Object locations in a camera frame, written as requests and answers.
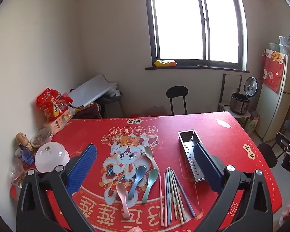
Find green chopstick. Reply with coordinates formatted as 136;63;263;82
168;168;178;219
170;169;181;221

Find glass bowl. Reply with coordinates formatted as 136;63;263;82
30;128;53;148

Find dark framed window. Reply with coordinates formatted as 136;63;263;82
143;0;247;70

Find printed green bag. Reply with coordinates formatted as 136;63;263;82
244;116;259;136

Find white refrigerator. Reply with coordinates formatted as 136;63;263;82
255;49;290;142

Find green spoon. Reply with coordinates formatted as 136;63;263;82
142;169;159;204

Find dark red bag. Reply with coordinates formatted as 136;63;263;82
74;103;102;119

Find pink spoon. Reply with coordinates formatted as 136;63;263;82
116;183;131;219

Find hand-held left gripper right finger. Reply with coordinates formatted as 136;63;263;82
193;143;273;232

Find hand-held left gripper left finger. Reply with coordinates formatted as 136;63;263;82
16;143;97;232

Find blue spoon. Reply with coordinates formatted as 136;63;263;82
128;166;147;200

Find pink snack packet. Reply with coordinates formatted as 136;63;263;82
43;109;74;134

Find bottle with bear cap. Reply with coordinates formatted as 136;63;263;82
15;132;31;150

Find grey stool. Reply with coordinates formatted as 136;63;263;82
100;90;124;119

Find red printed table mat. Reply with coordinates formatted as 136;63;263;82
10;111;283;232

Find blue bottle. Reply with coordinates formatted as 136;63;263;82
18;144;37;165

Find blue chopstick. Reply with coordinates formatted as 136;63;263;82
166;167;172;226
171;169;196;217

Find grey rolled sheet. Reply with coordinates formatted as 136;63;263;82
68;74;118;108

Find clear plastic containers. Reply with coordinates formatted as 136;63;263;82
268;36;290;54

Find pink chopstick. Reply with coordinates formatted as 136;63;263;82
163;178;167;228
159;172;164;227

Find small white table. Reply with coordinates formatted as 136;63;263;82
219;103;252;126

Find dark window sill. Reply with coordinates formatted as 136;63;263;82
145;64;250;74

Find red noodle packet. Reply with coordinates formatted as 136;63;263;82
36;88;73;122

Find stainless steel utensil holder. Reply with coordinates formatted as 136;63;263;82
177;130;208;183

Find yellow snack packet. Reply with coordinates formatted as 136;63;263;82
154;60;177;67

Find beige spoon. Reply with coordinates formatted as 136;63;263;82
144;146;159;172

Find steel rice cooker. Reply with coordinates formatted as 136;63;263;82
230;77;259;115

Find clear drinking glass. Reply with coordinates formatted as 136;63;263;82
10;159;27;189

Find white plastic dome cover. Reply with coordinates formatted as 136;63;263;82
34;142;70;173

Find red printed cloth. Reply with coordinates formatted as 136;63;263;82
262;49;286;93

